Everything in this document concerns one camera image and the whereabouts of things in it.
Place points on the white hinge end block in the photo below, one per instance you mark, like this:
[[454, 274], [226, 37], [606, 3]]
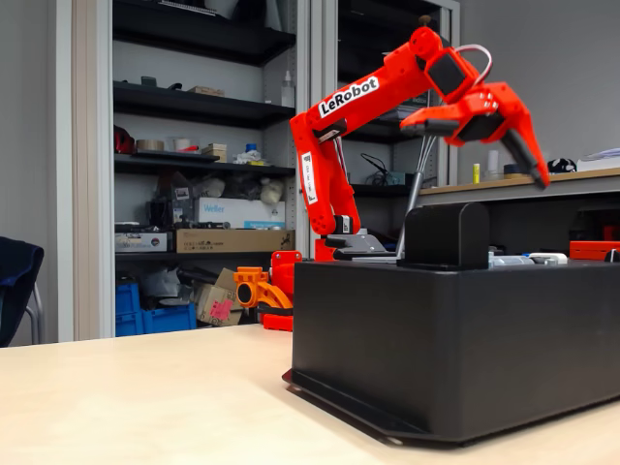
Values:
[[547, 257]]

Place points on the printed white flat box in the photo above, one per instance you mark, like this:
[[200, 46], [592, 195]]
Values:
[[140, 242]]

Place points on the orange printed part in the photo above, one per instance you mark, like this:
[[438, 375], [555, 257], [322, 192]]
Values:
[[257, 290]]

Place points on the yellow glue stick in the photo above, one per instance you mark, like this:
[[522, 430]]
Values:
[[476, 173]]

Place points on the black task board box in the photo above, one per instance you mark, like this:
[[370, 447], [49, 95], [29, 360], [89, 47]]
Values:
[[436, 339]]

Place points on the white crumpled cloth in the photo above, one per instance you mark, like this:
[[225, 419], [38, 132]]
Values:
[[249, 157]]

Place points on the red display module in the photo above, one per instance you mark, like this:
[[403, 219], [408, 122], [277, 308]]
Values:
[[588, 249]]

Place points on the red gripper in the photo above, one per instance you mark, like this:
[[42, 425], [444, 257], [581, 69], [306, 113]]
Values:
[[501, 112]]

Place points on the white plastic bottle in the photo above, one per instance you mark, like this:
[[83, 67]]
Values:
[[288, 92]]

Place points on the stack of white papers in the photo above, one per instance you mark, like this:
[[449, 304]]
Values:
[[600, 157]]

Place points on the white tape roll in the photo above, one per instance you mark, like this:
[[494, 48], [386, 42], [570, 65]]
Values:
[[181, 144]]

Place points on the stack of books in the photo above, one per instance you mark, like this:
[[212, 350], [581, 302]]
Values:
[[420, 101]]

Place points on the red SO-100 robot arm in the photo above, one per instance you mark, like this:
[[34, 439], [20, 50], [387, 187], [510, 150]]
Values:
[[387, 72]]

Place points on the black probe holder bracket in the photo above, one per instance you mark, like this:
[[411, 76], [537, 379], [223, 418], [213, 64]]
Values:
[[368, 244]]

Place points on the metal door hinge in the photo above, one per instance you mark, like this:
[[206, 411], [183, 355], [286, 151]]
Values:
[[508, 261]]

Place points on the cardboard box with pink sticker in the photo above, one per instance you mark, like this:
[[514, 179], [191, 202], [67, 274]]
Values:
[[218, 302]]

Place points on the wooden top desk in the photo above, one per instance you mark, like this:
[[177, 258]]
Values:
[[581, 184]]

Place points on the metal chair frame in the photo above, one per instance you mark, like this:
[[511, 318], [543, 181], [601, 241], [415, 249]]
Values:
[[36, 310]]

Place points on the blue plastic crate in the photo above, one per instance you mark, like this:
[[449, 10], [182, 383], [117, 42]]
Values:
[[127, 298], [169, 319]]

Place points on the small flat carton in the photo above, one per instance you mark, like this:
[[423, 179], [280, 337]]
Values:
[[206, 91]]

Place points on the white Weller box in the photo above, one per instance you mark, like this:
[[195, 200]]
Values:
[[227, 213]]

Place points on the red printed table clamp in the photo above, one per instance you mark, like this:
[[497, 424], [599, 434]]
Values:
[[278, 322]]

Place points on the metal coat stand wooden knobs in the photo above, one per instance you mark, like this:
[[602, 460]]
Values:
[[414, 189]]

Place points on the red object on shelf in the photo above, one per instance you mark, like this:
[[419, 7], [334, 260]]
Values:
[[123, 141]]

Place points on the black and white plush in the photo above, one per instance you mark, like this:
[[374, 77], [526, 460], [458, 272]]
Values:
[[561, 166]]

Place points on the small wooden box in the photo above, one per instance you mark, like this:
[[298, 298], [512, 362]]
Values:
[[215, 152]]

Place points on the brown tape roll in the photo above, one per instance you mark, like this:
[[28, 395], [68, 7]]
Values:
[[150, 145]]

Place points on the blue tape roll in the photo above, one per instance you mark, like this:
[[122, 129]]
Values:
[[508, 170]]

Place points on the long brown cardboard box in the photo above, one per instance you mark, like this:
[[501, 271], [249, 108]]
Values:
[[218, 240]]

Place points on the dark blue chair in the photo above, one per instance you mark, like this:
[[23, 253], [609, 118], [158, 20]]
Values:
[[17, 271]]

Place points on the grey metal shelving cabinet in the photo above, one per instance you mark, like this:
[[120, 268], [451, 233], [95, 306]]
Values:
[[92, 194], [324, 29]]

